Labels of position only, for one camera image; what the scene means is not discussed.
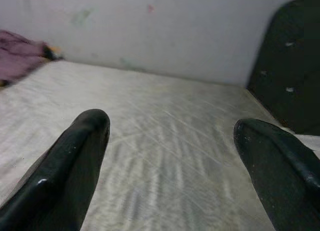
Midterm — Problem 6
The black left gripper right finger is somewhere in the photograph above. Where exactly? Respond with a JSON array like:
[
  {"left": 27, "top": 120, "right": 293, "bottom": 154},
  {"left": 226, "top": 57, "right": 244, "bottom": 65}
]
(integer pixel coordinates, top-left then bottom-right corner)
[{"left": 232, "top": 118, "right": 320, "bottom": 231}]

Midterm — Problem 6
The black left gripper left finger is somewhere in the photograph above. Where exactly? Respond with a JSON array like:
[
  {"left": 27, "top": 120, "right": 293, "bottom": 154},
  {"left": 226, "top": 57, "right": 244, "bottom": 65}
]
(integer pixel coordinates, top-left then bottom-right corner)
[{"left": 0, "top": 108, "right": 111, "bottom": 231}]

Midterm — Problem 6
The black tufted headboard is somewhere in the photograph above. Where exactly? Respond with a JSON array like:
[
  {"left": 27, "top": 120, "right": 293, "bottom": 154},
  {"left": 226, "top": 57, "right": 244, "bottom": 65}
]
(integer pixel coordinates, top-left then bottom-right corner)
[{"left": 246, "top": 0, "right": 320, "bottom": 136}]

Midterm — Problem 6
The grey quilted mattress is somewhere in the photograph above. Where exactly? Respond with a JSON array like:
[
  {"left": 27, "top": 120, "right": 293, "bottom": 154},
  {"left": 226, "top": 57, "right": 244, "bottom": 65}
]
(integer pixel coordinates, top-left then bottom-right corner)
[{"left": 0, "top": 59, "right": 320, "bottom": 231}]

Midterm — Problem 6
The purple cartoon mouse blanket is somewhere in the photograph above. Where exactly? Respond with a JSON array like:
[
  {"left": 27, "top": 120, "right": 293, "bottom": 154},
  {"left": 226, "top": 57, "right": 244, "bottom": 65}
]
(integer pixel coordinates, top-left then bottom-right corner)
[{"left": 0, "top": 28, "right": 63, "bottom": 87}]

